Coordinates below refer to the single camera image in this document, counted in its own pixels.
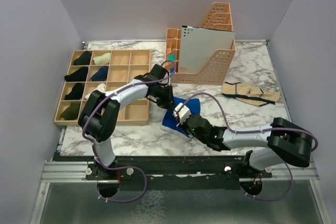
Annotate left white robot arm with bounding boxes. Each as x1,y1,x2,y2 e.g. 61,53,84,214
78,64,175,179

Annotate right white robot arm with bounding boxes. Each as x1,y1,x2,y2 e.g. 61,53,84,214
179,114,318,177

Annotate black rolled sock top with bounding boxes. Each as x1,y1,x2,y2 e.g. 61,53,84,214
73,51,92,66

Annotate grey white folder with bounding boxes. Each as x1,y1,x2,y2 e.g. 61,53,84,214
178,26,235,73

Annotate peach file organizer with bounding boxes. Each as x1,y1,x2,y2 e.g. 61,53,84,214
165,2,236,86

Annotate aluminium extrusion rail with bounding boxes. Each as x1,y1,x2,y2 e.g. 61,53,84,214
40,161,91,183

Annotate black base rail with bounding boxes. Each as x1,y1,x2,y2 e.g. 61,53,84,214
86,156,272,191

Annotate beige underwear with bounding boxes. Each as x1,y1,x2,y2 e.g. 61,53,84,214
222,82,280,106

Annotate white rolled sock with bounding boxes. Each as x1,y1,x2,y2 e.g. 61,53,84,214
91,83,106,93

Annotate pale green rolled sock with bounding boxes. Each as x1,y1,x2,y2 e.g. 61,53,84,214
93,52,111,65

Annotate navy rolled sock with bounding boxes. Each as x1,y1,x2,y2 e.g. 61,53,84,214
90,66,109,81

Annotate wooden compartment tray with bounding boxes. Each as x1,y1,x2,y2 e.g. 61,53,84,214
54,49,151,126

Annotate black rolled sock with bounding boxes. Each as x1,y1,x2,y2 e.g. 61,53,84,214
64,67,89,82
64,83,84,100
73,51,92,66

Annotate blue boxer underwear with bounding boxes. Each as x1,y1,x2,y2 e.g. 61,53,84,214
161,97,201,141

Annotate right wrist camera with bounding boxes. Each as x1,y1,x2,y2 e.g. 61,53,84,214
173,103,191,124

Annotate dark green rolled sock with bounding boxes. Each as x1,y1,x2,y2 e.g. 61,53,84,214
60,103,80,120

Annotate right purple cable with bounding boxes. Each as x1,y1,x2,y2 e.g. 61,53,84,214
181,92,320,201

